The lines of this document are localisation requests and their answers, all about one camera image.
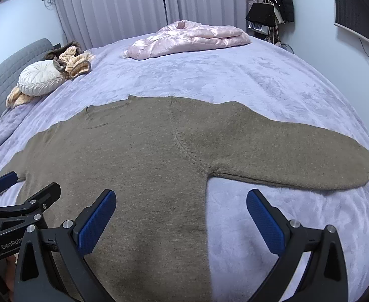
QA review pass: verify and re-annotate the small printed box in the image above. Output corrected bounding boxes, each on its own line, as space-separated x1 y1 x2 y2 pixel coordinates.
248 22 271 36

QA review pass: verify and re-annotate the curved wall screen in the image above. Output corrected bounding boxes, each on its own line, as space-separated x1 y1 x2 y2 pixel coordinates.
333 0 369 54

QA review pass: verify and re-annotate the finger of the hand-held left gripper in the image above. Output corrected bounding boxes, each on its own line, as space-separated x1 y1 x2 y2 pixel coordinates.
0 182 62 219
0 171 19 210

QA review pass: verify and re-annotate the brown knit sweater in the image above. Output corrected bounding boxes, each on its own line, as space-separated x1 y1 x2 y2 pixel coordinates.
0 95 369 302

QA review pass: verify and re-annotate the black hanging bag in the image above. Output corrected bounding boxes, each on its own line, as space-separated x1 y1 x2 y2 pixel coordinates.
245 2 275 29

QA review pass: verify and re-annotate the lilac plush blanket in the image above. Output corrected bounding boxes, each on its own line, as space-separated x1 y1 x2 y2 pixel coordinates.
0 31 369 302

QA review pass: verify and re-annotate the grey quilted headboard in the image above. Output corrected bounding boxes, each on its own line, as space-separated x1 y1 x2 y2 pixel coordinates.
0 38 62 120

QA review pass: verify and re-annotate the brown furry cloth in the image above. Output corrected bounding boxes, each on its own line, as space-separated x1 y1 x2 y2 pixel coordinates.
44 41 84 61

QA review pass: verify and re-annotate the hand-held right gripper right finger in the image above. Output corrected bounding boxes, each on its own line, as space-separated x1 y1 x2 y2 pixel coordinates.
246 189 350 302

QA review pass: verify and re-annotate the white round pleated pillow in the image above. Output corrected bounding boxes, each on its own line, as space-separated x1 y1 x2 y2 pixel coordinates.
17 60 66 96

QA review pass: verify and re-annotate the pink quilted jacket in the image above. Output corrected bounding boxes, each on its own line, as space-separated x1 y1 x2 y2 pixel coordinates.
122 20 252 61

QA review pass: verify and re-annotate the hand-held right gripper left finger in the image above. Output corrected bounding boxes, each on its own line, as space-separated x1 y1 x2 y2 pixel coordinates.
14 189 117 302

